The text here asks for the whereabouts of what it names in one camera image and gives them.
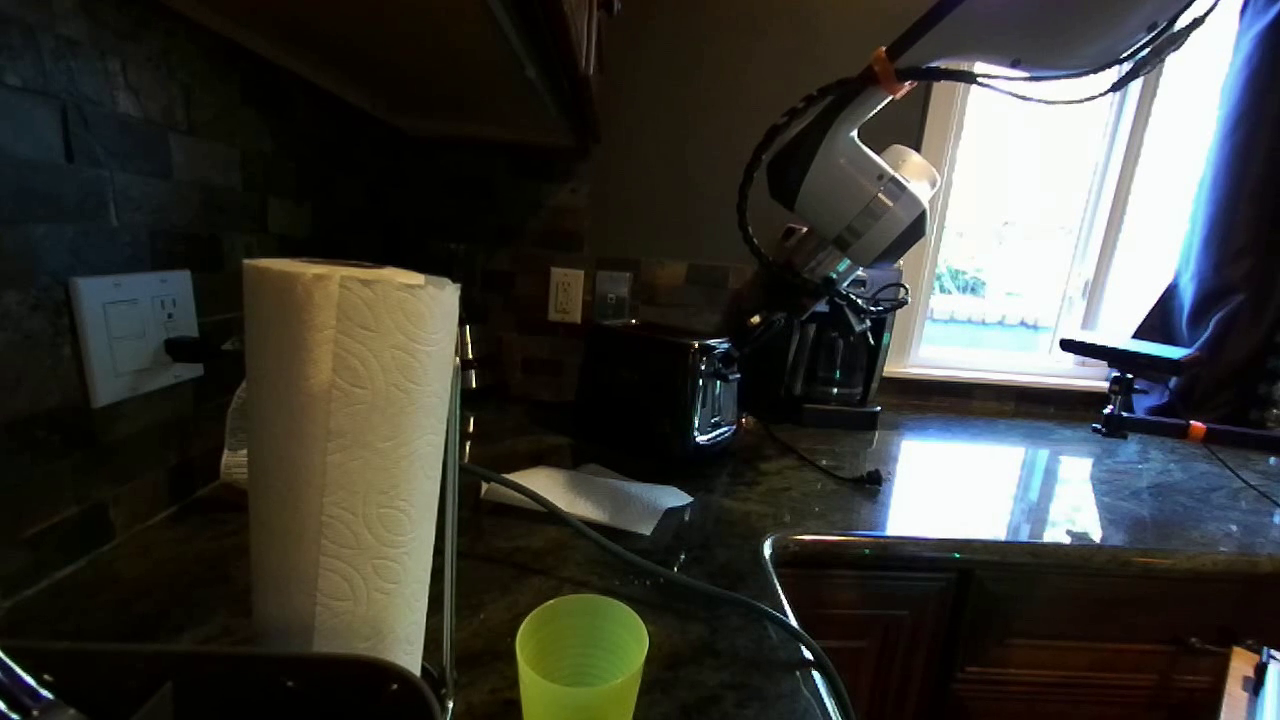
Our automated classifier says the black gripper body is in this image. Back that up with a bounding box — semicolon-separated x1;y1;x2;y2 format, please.
772;233;910;332

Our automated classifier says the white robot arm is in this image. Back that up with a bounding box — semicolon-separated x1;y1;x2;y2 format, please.
737;0;1217;323

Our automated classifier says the black toaster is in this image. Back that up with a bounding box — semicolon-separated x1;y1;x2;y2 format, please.
577;323;739;466

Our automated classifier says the black coffee maker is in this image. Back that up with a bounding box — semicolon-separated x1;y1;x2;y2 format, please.
739;275;885;432

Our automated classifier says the white paper napkin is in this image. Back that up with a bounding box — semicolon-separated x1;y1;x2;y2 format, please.
482;466;691;536

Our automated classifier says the dark blue curtain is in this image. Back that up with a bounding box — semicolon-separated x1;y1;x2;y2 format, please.
1135;0;1280;421

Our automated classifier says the paper towel holder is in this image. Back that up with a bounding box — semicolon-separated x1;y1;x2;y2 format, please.
424;321;478;720

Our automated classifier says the dark range hood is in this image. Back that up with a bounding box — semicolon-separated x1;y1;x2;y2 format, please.
165;0;598;149

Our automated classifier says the green plastic cup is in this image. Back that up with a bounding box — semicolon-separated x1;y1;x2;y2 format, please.
516;594;648;720

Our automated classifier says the white paper towel roll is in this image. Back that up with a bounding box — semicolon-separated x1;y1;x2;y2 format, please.
244;258;460;673

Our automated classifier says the black toaster power cord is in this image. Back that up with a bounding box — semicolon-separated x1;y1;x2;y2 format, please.
737;411;888;489

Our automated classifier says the window with white frame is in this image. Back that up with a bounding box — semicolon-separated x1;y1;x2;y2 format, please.
888;0;1240;389

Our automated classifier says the black camera stand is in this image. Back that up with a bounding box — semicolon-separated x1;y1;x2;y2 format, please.
1058;332;1280;457

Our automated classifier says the white light switch plate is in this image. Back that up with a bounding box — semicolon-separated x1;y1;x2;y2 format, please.
549;269;583;323

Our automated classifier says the thick black cable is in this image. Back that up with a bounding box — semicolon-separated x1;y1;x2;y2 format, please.
460;461;855;720

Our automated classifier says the white wall outlet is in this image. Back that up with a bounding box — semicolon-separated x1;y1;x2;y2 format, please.
70;269;199;410

